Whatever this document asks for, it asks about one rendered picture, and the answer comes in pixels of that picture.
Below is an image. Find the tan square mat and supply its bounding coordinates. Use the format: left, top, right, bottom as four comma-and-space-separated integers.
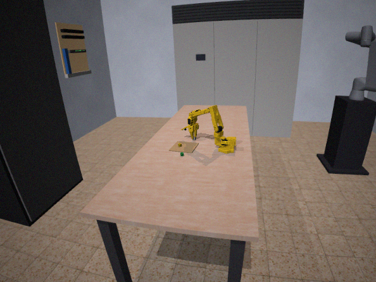
169, 141, 199, 153

